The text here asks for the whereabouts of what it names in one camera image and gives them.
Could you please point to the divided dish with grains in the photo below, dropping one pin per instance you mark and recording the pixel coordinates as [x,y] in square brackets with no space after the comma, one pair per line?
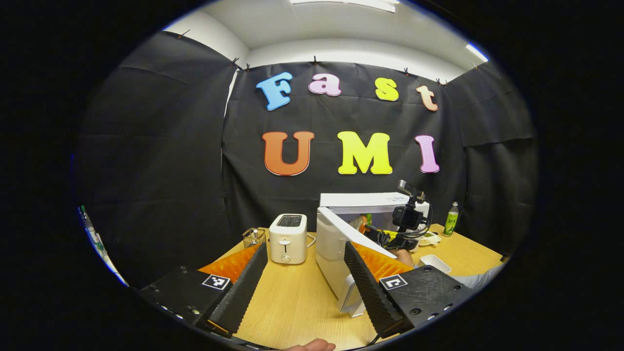
[431,239]

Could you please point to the long ceiling light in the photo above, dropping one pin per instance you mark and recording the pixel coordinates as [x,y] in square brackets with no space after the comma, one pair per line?
[351,4]

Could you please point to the white toaster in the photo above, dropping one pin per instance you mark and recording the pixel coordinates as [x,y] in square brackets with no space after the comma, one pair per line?
[287,241]

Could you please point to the small ceiling light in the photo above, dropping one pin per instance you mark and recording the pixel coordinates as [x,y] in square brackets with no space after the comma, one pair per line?
[477,52]

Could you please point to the white rectangular tray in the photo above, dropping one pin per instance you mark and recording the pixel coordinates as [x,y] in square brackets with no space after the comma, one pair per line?
[435,263]

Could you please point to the black backdrop cloth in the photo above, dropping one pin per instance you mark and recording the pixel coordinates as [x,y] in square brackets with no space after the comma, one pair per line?
[170,170]

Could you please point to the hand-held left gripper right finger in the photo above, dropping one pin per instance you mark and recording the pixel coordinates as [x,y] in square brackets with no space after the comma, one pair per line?
[373,297]

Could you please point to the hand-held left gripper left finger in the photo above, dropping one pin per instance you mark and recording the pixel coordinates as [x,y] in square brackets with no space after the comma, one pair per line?
[239,297]

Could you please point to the white microwave oven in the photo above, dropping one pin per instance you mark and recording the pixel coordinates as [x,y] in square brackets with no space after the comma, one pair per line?
[331,243]

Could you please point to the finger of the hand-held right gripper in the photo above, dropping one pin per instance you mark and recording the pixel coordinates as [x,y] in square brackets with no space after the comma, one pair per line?
[358,224]

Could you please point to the green drink bottle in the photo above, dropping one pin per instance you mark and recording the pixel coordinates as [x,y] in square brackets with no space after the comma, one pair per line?
[451,222]

